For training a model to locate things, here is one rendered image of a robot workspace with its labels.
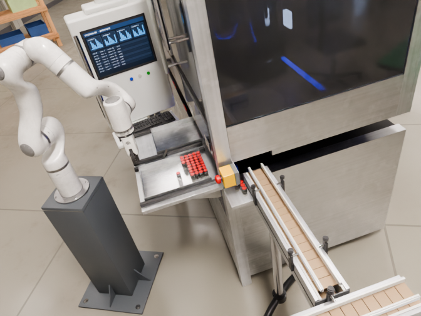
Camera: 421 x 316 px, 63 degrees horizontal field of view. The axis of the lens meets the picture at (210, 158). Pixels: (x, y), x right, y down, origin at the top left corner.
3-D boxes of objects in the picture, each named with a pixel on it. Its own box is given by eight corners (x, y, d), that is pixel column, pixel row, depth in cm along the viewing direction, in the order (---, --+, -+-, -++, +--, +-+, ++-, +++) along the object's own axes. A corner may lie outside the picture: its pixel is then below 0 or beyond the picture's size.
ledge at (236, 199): (250, 183, 169) (250, 180, 168) (260, 200, 159) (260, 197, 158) (223, 192, 167) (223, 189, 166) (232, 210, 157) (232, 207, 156)
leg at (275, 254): (283, 289, 207) (277, 200, 160) (290, 303, 200) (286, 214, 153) (269, 294, 206) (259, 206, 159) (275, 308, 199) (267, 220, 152)
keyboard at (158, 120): (169, 111, 247) (168, 108, 246) (175, 120, 237) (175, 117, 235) (115, 132, 238) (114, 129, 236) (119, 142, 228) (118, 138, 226)
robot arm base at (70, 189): (47, 203, 183) (31, 177, 171) (66, 179, 197) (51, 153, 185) (79, 204, 178) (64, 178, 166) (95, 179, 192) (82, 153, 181)
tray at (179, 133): (203, 118, 219) (202, 113, 217) (215, 139, 199) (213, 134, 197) (151, 133, 215) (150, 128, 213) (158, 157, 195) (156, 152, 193)
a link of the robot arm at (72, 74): (75, 62, 146) (130, 111, 156) (53, 79, 134) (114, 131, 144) (84, 49, 141) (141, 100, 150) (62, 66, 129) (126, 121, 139)
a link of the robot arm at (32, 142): (61, 142, 172) (41, 163, 160) (39, 138, 173) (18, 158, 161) (33, 46, 138) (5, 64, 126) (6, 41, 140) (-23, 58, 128)
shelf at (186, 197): (202, 116, 224) (202, 114, 223) (237, 184, 170) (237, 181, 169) (129, 138, 219) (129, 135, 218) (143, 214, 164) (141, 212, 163)
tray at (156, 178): (199, 153, 191) (198, 148, 189) (212, 182, 171) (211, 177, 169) (140, 171, 188) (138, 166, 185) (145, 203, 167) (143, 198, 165)
